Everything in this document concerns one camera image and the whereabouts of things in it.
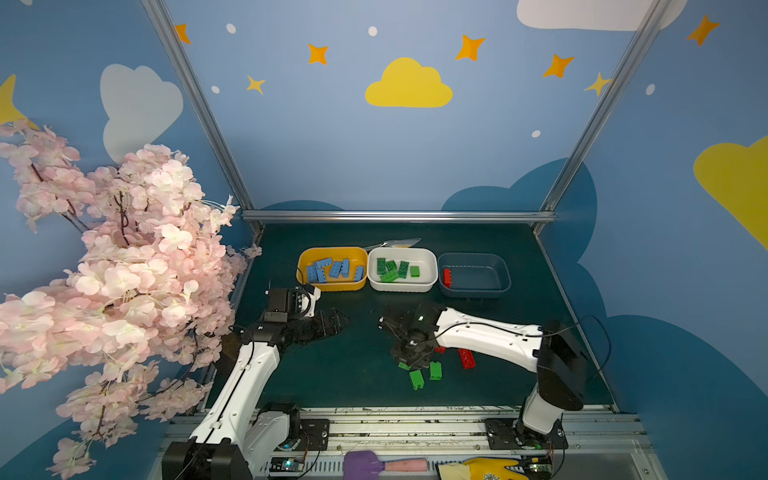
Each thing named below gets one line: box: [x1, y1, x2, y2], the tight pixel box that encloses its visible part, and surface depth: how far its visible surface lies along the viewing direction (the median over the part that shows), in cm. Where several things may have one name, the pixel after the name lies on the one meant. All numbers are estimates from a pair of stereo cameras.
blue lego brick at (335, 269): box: [330, 261, 343, 279], surface depth 107 cm
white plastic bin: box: [367, 247, 439, 293], surface depth 109 cm
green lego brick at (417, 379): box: [409, 369, 425, 390], surface depth 83 cm
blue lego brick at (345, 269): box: [341, 259, 350, 278], surface depth 108 cm
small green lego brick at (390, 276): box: [381, 269, 399, 283], surface depth 105 cm
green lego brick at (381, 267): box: [376, 258, 387, 275], surface depth 109 cm
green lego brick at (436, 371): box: [429, 361, 443, 381], surface depth 84 cm
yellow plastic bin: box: [296, 246, 369, 292], surface depth 107 cm
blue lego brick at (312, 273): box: [306, 261, 319, 283], surface depth 106 cm
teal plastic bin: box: [438, 252, 512, 298], surface depth 107 cm
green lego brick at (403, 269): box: [398, 260, 409, 279], surface depth 108 cm
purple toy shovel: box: [343, 450, 428, 480], surface depth 71 cm
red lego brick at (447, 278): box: [443, 268, 452, 289], surface depth 106 cm
